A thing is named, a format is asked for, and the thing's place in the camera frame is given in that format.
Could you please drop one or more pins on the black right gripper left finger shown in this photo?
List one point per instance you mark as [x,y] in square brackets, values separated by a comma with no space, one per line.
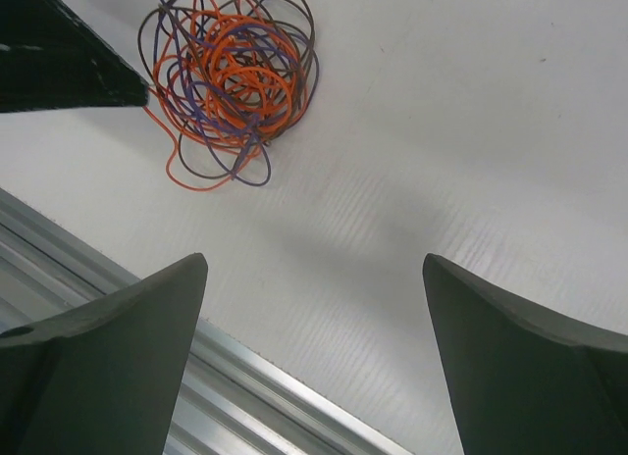
[102,378]

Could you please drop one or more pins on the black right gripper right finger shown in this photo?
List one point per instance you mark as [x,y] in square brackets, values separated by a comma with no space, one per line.
[522,378]

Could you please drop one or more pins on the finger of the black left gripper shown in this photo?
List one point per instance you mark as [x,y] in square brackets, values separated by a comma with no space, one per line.
[51,59]

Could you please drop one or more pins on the aluminium frame rail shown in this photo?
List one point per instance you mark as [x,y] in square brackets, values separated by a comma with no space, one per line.
[231,400]

